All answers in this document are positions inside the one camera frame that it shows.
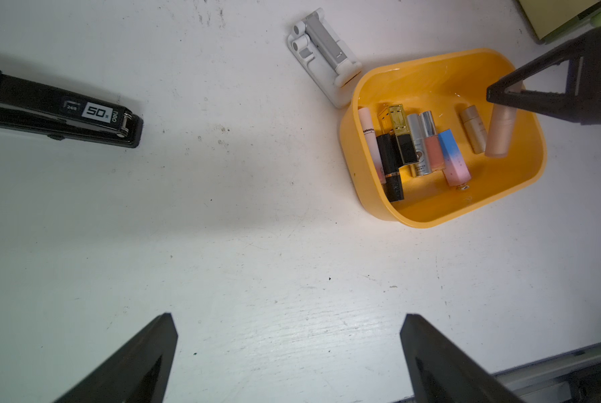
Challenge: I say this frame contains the pink lip gloss tube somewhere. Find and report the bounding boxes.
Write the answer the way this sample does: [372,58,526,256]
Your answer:
[357,107,386,185]

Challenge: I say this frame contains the black gold lipstick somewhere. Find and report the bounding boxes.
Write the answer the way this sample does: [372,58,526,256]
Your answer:
[378,104,419,166]

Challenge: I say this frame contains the silver lipstick tube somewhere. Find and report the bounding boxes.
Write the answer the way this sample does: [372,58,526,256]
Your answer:
[407,114,432,177]

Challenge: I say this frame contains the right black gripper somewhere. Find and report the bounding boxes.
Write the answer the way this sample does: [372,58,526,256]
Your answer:
[486,27,601,125]

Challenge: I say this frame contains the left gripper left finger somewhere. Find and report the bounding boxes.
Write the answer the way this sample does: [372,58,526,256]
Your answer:
[57,312,178,402]

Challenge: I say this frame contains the beige lipstick tube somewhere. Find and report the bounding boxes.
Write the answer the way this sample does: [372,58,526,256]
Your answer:
[459,105,488,154]

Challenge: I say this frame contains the black stapler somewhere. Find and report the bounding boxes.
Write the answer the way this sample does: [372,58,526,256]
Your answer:
[0,71,144,149]

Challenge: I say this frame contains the slim black lipstick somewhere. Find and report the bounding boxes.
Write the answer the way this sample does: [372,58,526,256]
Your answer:
[377,134,404,203]

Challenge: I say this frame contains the yellow plastic storage box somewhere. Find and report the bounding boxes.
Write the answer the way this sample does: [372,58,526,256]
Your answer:
[339,49,547,228]

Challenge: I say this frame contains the green pink drawer organizer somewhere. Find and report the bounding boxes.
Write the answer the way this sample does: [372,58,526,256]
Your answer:
[513,0,601,44]

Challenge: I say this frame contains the tan lipstick tube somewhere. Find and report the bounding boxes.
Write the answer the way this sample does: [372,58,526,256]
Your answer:
[485,103,518,158]

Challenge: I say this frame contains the rose lip gloss tube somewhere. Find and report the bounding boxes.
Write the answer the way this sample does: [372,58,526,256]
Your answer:
[420,111,445,171]

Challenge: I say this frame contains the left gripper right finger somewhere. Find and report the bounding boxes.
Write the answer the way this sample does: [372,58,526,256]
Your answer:
[400,314,521,402]

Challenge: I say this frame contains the clear acrylic holder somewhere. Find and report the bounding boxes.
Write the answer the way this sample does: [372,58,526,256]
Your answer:
[287,8,362,108]

